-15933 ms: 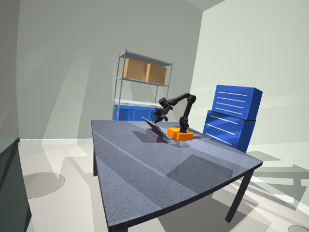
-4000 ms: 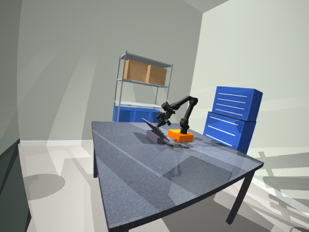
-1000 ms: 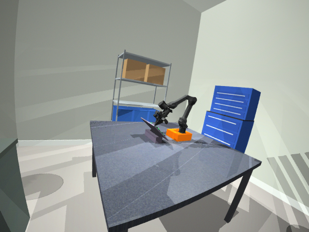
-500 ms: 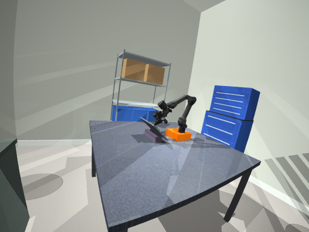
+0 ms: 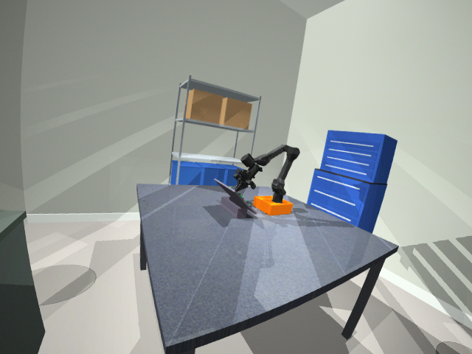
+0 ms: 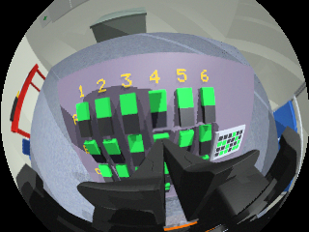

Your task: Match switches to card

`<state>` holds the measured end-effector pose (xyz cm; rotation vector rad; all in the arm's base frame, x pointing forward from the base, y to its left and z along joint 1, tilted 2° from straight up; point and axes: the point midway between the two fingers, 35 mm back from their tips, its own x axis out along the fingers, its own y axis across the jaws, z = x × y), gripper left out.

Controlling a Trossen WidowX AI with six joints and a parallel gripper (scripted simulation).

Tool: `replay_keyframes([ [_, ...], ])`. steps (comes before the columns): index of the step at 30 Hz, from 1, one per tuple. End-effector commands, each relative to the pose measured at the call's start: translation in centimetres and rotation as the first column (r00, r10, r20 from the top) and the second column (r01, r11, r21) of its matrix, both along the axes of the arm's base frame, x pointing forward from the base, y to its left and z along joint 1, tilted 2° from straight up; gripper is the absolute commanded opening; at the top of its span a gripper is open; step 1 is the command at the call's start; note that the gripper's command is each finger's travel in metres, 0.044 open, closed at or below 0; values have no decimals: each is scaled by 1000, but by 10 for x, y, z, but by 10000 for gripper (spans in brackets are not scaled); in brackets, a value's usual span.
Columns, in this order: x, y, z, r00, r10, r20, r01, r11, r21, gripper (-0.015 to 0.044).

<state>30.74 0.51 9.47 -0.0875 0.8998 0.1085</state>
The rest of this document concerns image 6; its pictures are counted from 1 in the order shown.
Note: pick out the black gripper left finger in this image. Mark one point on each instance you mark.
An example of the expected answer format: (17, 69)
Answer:
(144, 190)

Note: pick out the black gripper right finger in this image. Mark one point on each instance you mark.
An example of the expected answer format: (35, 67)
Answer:
(195, 178)

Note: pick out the pale lilac switch panel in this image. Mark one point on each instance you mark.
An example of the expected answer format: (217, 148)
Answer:
(115, 110)

